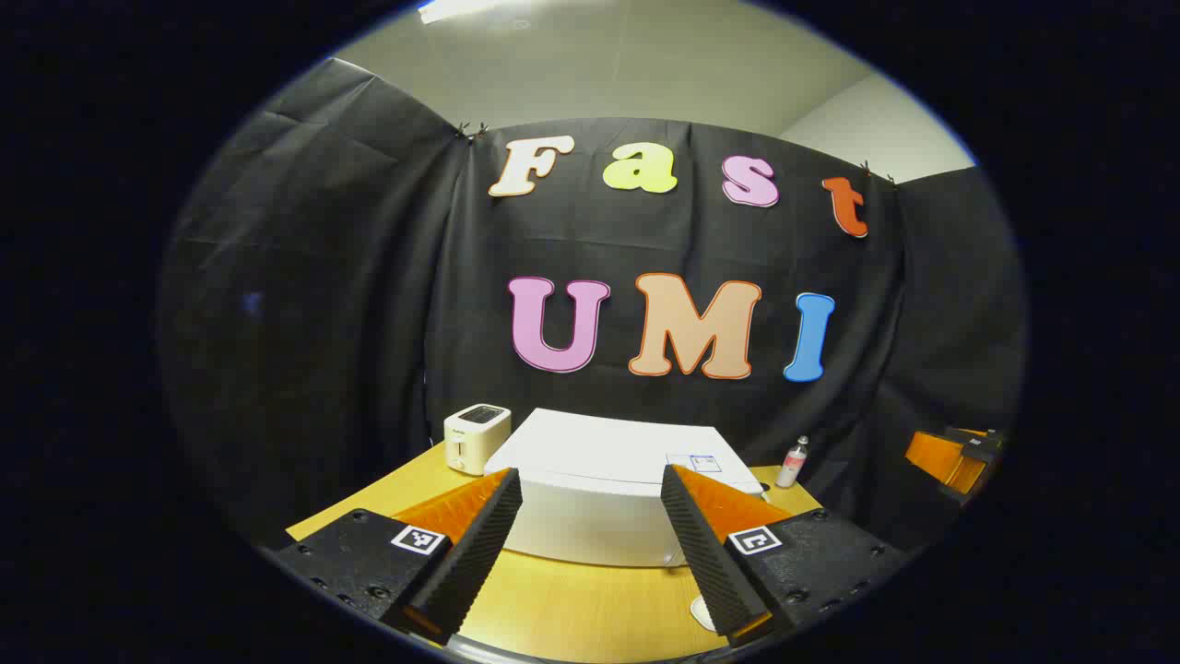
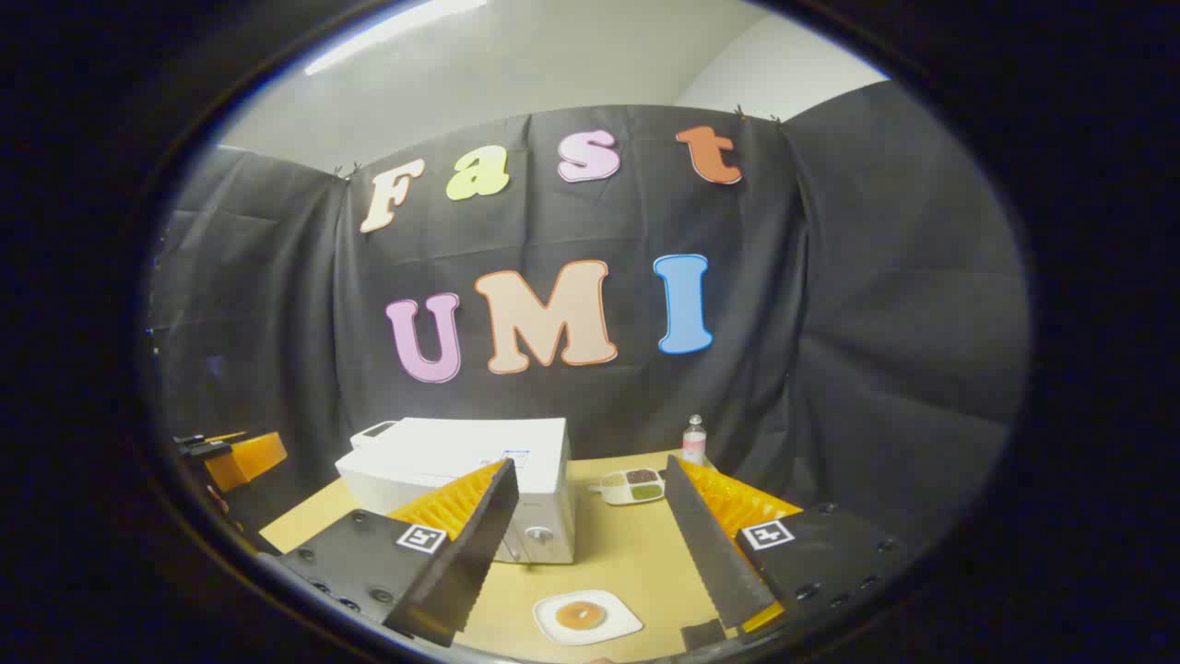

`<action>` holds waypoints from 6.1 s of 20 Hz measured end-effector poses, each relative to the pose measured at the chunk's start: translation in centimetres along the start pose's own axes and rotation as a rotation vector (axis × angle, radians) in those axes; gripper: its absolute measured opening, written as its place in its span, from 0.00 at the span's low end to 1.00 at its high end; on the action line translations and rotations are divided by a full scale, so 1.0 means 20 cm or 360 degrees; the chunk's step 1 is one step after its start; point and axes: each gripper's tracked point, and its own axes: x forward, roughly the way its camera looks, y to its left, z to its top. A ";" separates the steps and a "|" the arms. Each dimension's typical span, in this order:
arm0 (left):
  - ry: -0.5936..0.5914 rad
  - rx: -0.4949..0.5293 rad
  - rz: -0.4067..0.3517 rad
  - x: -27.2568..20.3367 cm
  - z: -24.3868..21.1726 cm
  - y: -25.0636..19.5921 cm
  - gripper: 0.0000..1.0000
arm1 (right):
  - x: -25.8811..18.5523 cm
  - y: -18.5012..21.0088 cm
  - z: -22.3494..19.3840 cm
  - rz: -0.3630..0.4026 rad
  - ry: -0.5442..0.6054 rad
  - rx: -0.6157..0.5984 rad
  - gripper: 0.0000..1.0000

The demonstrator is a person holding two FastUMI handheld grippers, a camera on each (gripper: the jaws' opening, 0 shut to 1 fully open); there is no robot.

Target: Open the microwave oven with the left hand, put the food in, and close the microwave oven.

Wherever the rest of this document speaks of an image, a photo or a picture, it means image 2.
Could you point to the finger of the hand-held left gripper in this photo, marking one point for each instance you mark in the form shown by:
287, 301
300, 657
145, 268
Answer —
244, 459

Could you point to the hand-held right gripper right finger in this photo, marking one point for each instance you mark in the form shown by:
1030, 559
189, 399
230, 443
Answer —
705, 553

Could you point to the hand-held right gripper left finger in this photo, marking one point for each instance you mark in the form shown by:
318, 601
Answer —
461, 572

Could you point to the white microwave oven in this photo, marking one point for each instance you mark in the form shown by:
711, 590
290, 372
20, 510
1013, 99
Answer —
442, 452

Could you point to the round brown bread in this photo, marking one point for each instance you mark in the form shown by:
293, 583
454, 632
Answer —
580, 615

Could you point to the black table clamp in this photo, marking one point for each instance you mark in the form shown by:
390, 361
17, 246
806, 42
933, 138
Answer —
703, 635

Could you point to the white divided snack tray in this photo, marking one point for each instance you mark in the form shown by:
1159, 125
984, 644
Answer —
631, 486

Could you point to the white square plate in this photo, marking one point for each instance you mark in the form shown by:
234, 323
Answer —
622, 620

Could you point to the clear bottle with pink label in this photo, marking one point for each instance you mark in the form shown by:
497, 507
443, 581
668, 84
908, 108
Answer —
694, 444

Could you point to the white toaster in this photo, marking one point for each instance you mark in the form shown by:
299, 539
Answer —
373, 439

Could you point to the black backdrop cloth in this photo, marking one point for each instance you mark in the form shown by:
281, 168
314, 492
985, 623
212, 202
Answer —
830, 323

